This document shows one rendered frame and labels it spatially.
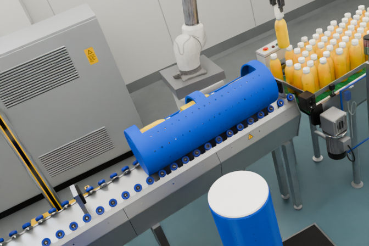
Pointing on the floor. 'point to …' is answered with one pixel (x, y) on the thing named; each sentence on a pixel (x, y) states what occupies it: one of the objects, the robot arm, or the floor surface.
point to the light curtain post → (28, 162)
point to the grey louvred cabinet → (61, 105)
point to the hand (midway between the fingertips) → (278, 11)
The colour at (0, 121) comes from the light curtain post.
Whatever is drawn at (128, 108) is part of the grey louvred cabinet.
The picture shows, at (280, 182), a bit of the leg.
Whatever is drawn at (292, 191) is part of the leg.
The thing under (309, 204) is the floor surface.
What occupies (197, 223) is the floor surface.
